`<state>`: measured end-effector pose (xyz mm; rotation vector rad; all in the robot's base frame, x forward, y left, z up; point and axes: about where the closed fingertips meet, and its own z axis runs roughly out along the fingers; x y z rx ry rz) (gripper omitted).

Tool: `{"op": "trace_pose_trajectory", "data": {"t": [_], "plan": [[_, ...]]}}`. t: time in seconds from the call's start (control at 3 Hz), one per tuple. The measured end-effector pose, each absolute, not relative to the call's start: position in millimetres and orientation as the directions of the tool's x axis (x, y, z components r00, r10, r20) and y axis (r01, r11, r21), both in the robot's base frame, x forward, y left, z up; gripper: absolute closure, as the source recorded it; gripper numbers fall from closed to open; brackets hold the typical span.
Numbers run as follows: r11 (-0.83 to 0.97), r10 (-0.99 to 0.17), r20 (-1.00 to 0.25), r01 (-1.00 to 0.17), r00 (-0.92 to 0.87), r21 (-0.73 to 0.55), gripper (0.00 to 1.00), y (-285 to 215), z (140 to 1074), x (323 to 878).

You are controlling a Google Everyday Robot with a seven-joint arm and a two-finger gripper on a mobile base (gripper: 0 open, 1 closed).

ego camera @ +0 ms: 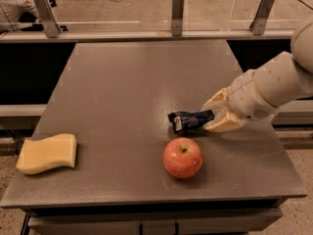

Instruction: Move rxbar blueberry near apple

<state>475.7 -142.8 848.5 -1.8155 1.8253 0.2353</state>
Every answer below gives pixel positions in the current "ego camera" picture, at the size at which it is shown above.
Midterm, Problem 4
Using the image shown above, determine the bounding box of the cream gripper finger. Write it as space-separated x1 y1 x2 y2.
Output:
202 110 247 132
201 87 229 112

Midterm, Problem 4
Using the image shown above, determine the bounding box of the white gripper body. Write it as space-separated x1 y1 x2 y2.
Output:
227 70 278 121

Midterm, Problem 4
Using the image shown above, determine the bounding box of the dark blue rxbar wrapper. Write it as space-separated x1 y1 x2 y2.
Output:
168 110 214 133

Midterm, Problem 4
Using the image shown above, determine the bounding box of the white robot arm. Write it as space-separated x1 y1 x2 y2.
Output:
202 17 313 132

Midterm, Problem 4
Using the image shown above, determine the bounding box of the red apple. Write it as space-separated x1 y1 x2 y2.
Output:
162 137 202 179

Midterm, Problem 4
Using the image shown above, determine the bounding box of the yellow sponge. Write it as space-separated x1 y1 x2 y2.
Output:
16 134 77 175

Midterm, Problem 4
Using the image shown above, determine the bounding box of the seated person in background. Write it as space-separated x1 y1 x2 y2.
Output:
0 0 57 32

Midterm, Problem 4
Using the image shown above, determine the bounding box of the right metal rail bracket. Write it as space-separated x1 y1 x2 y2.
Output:
249 0 275 35

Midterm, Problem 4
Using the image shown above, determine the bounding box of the metal rail bracket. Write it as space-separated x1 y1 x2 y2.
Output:
33 0 60 38
249 0 275 35
171 0 185 36

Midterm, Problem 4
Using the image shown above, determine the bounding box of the grey metal guard rail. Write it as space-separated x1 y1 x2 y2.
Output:
0 29 293 43

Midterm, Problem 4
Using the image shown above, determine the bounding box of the middle metal rail bracket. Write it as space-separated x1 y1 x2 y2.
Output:
171 0 185 36

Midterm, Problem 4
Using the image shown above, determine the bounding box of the left metal rail bracket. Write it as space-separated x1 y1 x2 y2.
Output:
33 0 60 38

